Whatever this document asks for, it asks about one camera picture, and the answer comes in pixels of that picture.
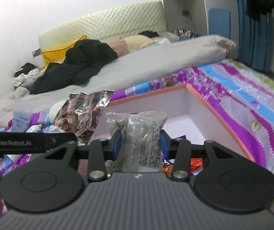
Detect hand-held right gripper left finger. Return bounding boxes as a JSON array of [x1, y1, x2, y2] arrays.
[[40, 130, 124, 182]]

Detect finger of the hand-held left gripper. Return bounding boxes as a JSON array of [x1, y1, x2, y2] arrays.
[[51, 133, 78, 152]]

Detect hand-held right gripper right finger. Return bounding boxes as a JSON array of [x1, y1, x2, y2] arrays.
[[159, 129, 244, 181]]

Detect clear grey snack packet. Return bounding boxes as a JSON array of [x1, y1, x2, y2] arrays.
[[106, 111, 168, 173]]

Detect brown silver foil snack packet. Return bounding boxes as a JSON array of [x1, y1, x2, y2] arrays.
[[52, 90, 115, 139]]

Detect white spray can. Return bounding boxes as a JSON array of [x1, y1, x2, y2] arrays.
[[6, 123, 44, 166]]

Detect pile of clothes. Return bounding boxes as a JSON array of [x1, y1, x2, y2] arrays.
[[13, 62, 46, 90]]

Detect black jacket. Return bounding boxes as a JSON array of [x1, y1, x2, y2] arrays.
[[29, 39, 118, 95]]

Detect grey pillow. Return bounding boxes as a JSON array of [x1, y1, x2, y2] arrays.
[[0, 35, 237, 128]]

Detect yellow pillow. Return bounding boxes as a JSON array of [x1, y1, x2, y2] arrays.
[[41, 35, 89, 68]]

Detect purple floral bed sheet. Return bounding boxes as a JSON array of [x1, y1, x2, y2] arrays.
[[0, 61, 274, 194]]

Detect beige and pink clothes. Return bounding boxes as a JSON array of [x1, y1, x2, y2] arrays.
[[108, 35, 162, 56]]

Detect cream quilted headboard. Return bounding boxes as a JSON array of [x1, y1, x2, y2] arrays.
[[38, 0, 168, 51]]

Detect blue panel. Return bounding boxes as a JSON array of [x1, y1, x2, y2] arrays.
[[209, 8, 231, 39]]

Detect blue curtain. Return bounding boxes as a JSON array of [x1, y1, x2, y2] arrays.
[[236, 0, 274, 74]]

